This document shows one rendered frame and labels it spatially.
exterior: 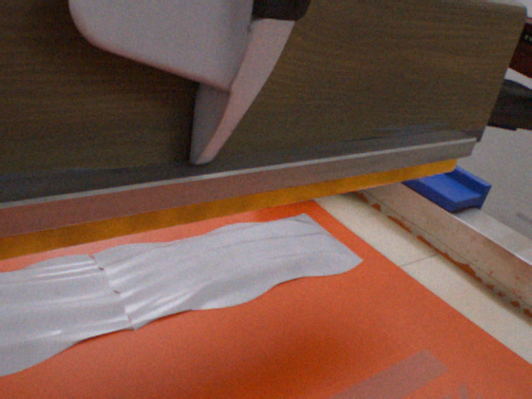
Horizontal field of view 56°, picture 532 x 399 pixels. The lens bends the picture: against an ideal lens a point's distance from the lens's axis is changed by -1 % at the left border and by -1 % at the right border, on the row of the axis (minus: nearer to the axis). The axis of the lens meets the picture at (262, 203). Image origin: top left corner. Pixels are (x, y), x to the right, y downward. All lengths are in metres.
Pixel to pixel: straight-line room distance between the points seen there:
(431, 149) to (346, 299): 0.13
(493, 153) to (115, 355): 2.20
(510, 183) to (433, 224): 1.93
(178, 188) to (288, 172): 0.04
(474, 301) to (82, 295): 0.26
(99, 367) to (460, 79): 0.22
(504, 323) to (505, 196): 2.00
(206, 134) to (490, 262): 0.29
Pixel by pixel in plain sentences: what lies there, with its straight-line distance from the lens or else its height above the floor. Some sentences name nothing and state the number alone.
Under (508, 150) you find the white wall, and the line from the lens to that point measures 2.35.
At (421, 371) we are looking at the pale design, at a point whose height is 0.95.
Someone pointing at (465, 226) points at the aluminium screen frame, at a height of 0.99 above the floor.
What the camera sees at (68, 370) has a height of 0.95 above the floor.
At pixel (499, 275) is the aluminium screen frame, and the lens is 0.41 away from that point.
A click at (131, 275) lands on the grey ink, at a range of 0.31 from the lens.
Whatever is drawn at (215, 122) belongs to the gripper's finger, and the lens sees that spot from 0.15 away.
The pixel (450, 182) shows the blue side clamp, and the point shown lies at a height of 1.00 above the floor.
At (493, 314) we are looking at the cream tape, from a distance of 0.39.
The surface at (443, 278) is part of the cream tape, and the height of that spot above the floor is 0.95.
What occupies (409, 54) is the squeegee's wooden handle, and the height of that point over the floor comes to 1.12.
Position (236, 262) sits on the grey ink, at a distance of 0.33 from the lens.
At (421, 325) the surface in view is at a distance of 0.34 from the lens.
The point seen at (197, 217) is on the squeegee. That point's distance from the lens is 0.20.
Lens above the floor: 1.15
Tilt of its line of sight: 28 degrees down
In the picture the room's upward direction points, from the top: 14 degrees clockwise
